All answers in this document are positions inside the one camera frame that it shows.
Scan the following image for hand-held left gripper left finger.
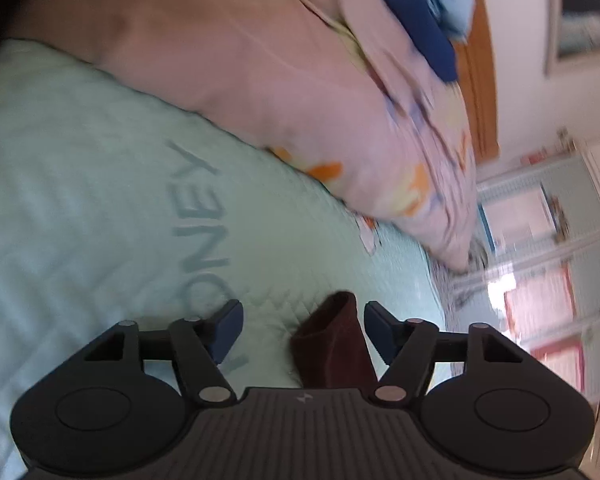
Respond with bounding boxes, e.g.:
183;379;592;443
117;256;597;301
82;300;244;405

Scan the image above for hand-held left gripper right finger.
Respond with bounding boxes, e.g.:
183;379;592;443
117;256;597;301
364;301;528;404

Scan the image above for maroon pants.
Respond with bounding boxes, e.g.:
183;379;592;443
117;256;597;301
290;291;378;390

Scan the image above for grey hula hoops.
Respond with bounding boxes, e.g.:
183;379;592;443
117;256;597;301
455;250;492;307

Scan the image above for sliding door wardrobe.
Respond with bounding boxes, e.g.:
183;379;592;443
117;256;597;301
475;152;600;406

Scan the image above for floral pink duvet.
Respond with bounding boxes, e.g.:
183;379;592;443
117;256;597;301
17;0;481;273

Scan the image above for wooden headboard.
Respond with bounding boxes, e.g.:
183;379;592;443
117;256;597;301
450;0;501;161

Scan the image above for dark blue folded cloth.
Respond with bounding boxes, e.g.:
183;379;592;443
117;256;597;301
377;0;458;83

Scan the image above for orange bordered wall chart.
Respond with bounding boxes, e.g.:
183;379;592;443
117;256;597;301
502;267;578;341

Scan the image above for blue bordered wall chart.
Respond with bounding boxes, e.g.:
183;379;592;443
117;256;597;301
480;187;561;253

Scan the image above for pink bordered wall chart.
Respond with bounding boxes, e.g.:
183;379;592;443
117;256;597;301
542;342;587;392

